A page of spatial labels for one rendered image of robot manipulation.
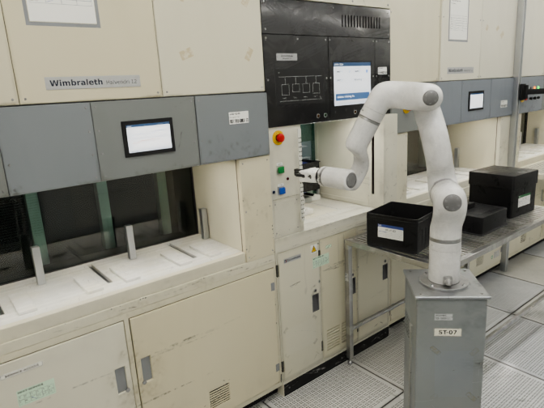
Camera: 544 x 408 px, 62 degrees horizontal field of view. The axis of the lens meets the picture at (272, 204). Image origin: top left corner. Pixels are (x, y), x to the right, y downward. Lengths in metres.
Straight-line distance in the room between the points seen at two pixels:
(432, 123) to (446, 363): 0.95
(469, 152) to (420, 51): 1.29
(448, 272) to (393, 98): 0.72
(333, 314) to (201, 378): 0.84
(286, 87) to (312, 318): 1.21
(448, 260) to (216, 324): 1.02
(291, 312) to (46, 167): 1.36
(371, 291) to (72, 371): 1.69
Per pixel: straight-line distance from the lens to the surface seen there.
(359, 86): 2.49
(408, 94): 1.75
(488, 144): 3.90
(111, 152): 1.72
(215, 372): 2.22
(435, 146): 1.81
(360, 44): 2.51
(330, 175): 1.83
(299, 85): 2.19
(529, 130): 5.40
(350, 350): 2.75
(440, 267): 1.93
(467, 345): 2.01
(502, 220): 2.80
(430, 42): 3.03
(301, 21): 2.23
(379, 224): 2.34
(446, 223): 1.85
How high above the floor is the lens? 1.56
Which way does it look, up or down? 14 degrees down
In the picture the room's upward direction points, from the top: 3 degrees counter-clockwise
